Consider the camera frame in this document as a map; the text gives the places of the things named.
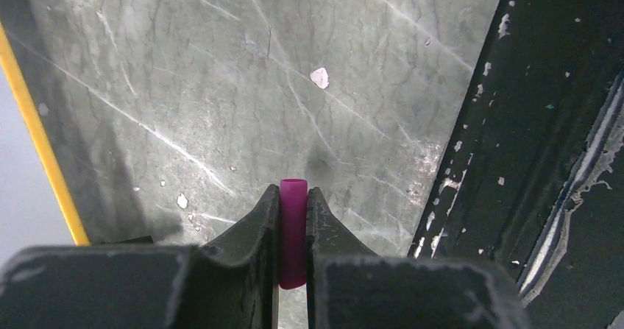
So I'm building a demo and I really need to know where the yellow-framed whiteboard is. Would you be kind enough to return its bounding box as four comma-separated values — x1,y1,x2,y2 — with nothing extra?
0,21,92,269

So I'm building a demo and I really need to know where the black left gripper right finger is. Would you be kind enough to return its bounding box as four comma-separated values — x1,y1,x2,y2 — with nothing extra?
306,188,532,328

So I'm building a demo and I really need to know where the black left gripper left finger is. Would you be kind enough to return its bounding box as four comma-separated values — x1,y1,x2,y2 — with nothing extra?
1,185,279,328

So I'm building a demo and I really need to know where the magenta marker cap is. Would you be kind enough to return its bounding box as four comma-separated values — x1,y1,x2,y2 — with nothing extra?
279,179,308,290

